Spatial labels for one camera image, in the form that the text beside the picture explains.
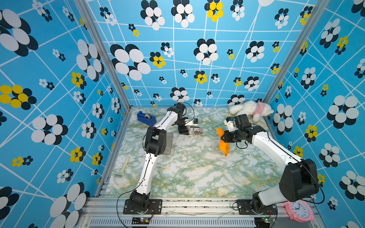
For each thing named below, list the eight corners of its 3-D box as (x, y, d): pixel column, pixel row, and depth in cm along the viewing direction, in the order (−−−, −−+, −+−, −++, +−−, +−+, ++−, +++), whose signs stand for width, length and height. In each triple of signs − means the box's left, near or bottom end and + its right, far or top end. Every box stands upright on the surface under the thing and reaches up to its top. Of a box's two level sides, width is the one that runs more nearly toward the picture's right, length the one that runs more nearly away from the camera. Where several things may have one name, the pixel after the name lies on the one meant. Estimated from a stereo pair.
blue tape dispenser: (138, 120, 114) (135, 114, 108) (141, 116, 117) (139, 110, 111) (152, 127, 110) (150, 121, 104) (156, 122, 112) (154, 116, 107)
